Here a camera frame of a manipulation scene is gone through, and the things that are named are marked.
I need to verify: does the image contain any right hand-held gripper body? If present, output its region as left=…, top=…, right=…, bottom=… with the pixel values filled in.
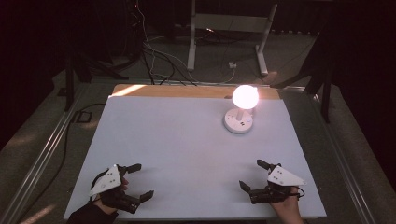
left=248, top=165, right=307, bottom=205

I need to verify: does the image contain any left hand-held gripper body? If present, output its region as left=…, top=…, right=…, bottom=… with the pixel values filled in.
left=89, top=164, right=142, bottom=215

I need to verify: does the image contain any white globe table lamp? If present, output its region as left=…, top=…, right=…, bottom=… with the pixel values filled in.
left=222, top=84, right=260, bottom=135

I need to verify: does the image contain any person's left hand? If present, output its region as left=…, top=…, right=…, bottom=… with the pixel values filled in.
left=92, top=177, right=130, bottom=217

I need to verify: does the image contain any person's right hand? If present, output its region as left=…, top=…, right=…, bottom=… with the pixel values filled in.
left=270, top=186, right=304, bottom=224

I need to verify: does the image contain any white table cover sheet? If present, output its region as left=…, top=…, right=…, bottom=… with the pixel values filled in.
left=64, top=94, right=327, bottom=220

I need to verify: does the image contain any black square floor plate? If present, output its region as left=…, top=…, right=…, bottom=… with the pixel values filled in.
left=74, top=111, right=92, bottom=124

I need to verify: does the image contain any black metal stand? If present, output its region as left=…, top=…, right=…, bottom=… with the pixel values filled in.
left=270, top=18, right=335, bottom=124
left=64, top=52, right=130, bottom=112

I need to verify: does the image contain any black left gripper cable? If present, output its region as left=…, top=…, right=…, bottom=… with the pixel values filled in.
left=89, top=169, right=108, bottom=192

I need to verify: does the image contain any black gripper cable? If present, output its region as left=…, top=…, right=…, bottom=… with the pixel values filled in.
left=290, top=186, right=306, bottom=200
left=89, top=169, right=108, bottom=192

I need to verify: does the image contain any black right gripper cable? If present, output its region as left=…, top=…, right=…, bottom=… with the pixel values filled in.
left=290, top=186, right=306, bottom=200

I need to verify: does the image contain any long black floor cable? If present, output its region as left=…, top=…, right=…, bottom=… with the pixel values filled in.
left=17, top=103, right=106, bottom=224

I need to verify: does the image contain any aluminium floor rail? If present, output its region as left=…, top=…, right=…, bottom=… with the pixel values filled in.
left=0, top=83, right=90, bottom=224
left=311, top=92, right=373, bottom=224

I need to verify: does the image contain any black floor cable bundle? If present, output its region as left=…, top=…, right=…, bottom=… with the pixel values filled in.
left=141, top=43, right=198, bottom=87

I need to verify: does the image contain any white floor cable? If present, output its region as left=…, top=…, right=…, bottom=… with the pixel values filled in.
left=134, top=0, right=237, bottom=86

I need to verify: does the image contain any white metal stand frame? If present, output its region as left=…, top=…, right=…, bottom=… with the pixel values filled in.
left=186, top=0, right=278, bottom=77

